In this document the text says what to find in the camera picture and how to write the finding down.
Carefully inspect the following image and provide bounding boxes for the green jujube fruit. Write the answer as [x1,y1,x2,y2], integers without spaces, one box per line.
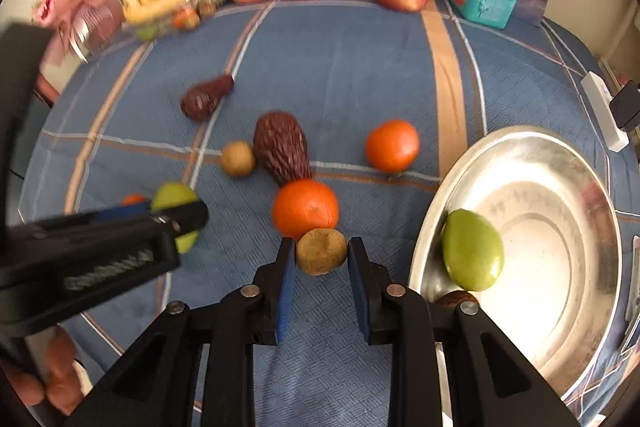
[442,209,504,291]

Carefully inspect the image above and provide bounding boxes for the brown longan fruit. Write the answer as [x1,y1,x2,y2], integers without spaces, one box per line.
[296,229,347,277]

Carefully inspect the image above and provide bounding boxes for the large orange tangerine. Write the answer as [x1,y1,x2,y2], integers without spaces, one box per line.
[271,179,340,239]

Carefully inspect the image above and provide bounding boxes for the person's hand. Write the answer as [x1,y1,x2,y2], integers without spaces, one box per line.
[1,326,84,416]

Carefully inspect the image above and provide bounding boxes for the round steel bowl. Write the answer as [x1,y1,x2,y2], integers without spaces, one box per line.
[408,126,622,398]

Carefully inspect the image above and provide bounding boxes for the small brown longan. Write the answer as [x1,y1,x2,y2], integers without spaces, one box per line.
[220,141,256,178]

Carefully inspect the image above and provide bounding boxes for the small dried red date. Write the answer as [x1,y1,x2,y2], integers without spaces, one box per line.
[180,74,234,122]

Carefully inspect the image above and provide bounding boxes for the large dried red date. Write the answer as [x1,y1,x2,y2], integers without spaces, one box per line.
[253,110,312,186]

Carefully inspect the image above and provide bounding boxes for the blue plaid tablecloth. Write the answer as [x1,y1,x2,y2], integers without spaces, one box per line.
[16,0,640,427]

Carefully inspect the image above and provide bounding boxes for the small orange tangerine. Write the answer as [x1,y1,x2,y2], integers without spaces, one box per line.
[366,119,420,174]

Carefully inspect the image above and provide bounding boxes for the white power strip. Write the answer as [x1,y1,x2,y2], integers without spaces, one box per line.
[580,72,629,153]

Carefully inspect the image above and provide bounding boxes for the black power adapter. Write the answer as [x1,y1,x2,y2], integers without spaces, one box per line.
[608,80,640,133]

